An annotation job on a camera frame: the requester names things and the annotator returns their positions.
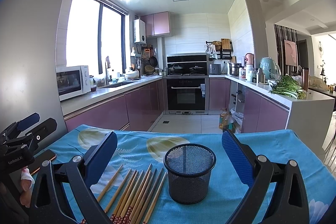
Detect bamboo chopstick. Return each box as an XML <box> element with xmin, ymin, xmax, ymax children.
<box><xmin>110</xmin><ymin>170</ymin><xmax>138</xmax><ymax>223</ymax></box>
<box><xmin>131</xmin><ymin>168</ymin><xmax>163</xmax><ymax>224</ymax></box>
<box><xmin>115</xmin><ymin>170</ymin><xmax>143</xmax><ymax>223</ymax></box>
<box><xmin>128</xmin><ymin>169</ymin><xmax>157</xmax><ymax>224</ymax></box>
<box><xmin>104</xmin><ymin>169</ymin><xmax>131</xmax><ymax>214</ymax></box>
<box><xmin>122</xmin><ymin>164</ymin><xmax>152</xmax><ymax>223</ymax></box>
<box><xmin>142</xmin><ymin>172</ymin><xmax>167</xmax><ymax>224</ymax></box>
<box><xmin>97</xmin><ymin>165</ymin><xmax>123</xmax><ymax>202</ymax></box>

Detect left hand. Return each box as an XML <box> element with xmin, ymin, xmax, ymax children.
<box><xmin>20</xmin><ymin>166</ymin><xmax>35</xmax><ymax>207</ymax></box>

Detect smartphone with orange edge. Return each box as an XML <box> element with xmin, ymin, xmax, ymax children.
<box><xmin>28</xmin><ymin>149</ymin><xmax>57</xmax><ymax>175</ymax></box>

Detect white microwave oven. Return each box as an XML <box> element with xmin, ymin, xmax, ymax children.
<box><xmin>56</xmin><ymin>65</ymin><xmax>91</xmax><ymax>101</ymax></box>

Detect blue floral tablecloth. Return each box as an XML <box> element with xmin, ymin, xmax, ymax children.
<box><xmin>30</xmin><ymin>125</ymin><xmax>335</xmax><ymax>223</ymax></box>

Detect cooking oil bottle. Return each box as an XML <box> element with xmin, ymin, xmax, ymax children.
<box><xmin>219</xmin><ymin>109</ymin><xmax>234</xmax><ymax>131</ymax></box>

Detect black mesh cup holder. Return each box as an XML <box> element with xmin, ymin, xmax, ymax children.
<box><xmin>163</xmin><ymin>143</ymin><xmax>217</xmax><ymax>205</ymax></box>

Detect green leafy vegetables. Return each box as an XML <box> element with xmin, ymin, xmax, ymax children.
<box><xmin>270</xmin><ymin>75</ymin><xmax>306</xmax><ymax>100</ymax></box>

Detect silver refrigerator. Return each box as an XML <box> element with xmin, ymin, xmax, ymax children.
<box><xmin>1</xmin><ymin>0</ymin><xmax>67</xmax><ymax>149</ymax></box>

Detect mint green appliance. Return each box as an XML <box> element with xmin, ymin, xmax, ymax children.
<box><xmin>260</xmin><ymin>57</ymin><xmax>281</xmax><ymax>80</ymax></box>

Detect white water heater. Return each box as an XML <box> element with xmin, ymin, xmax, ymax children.
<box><xmin>133</xmin><ymin>19</ymin><xmax>146</xmax><ymax>45</ymax></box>

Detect black built-in oven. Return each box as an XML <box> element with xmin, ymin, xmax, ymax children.
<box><xmin>163</xmin><ymin>53</ymin><xmax>209</xmax><ymax>115</ymax></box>

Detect steel stock pot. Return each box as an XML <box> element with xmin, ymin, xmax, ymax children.
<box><xmin>228</xmin><ymin>63</ymin><xmax>242</xmax><ymax>76</ymax></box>

